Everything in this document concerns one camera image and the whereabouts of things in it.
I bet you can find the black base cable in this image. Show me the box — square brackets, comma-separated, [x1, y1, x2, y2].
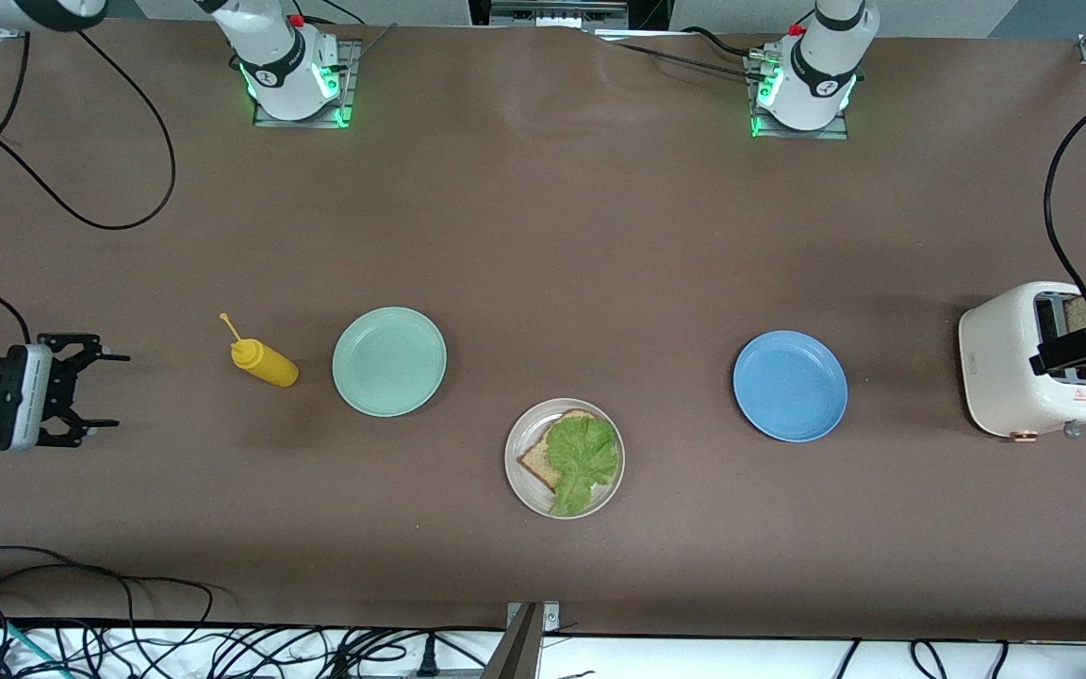
[611, 41, 768, 82]
[680, 26, 765, 59]

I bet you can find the aluminium post profile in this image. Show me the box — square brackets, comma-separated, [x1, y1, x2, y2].
[482, 604, 544, 679]

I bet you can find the blue plate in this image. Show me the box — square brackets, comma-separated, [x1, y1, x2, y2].
[732, 330, 849, 444]

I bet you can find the beige plate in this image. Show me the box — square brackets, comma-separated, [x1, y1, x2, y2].
[503, 398, 626, 521]

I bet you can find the black equipment rack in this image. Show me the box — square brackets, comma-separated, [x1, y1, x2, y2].
[468, 0, 671, 29]

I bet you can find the yellow mustard squeeze bottle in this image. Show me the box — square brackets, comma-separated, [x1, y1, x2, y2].
[219, 312, 300, 389]

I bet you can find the white toaster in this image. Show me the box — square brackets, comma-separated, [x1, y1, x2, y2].
[958, 281, 1086, 442]

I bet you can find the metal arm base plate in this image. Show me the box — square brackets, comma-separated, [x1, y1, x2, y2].
[253, 38, 357, 130]
[749, 52, 851, 142]

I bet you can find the long black looped cable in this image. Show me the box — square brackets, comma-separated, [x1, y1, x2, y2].
[0, 545, 216, 679]

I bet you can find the green lettuce leaf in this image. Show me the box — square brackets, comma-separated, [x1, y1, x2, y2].
[543, 415, 619, 518]

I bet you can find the green plate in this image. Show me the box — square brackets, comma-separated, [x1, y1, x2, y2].
[332, 306, 449, 419]

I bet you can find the metal corner bracket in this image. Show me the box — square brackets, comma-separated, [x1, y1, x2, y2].
[505, 601, 561, 633]

